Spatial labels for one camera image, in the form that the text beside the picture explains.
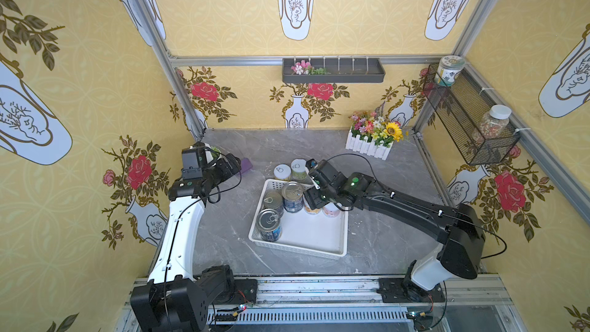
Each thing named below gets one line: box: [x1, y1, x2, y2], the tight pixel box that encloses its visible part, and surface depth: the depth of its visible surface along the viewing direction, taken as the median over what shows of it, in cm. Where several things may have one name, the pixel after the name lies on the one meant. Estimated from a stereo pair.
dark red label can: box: [262, 190, 285, 216], surface depth 87 cm
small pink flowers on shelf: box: [290, 59, 328, 76], surface depth 89 cm
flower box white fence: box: [345, 111, 404, 161], surface depth 103 cm
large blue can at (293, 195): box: [281, 180, 305, 213], surface depth 88 cm
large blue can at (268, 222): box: [256, 208, 283, 243], surface depth 81 cm
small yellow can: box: [273, 163, 292, 182], surface depth 100 cm
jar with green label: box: [434, 54, 466, 87], surface depth 87 cm
